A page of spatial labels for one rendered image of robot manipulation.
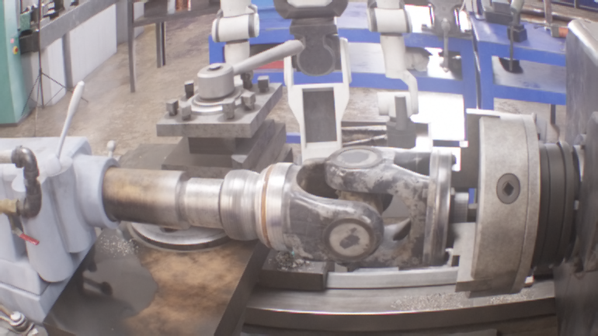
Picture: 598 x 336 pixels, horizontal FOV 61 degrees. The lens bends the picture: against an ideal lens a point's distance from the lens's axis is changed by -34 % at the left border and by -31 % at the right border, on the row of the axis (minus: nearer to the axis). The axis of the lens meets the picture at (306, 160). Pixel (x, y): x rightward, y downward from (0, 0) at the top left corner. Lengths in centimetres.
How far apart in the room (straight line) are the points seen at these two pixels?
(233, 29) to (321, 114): 35
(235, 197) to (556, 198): 43
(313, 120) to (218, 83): 91
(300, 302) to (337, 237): 34
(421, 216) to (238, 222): 22
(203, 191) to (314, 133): 111
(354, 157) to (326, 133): 114
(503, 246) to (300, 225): 27
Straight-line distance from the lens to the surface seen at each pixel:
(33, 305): 109
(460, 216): 84
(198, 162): 110
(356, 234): 81
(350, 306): 112
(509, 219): 75
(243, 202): 86
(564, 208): 81
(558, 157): 83
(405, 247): 85
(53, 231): 97
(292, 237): 85
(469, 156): 83
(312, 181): 90
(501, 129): 79
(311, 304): 113
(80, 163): 99
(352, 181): 82
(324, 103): 196
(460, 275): 79
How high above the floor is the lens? 152
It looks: 25 degrees down
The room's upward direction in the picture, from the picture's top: 5 degrees counter-clockwise
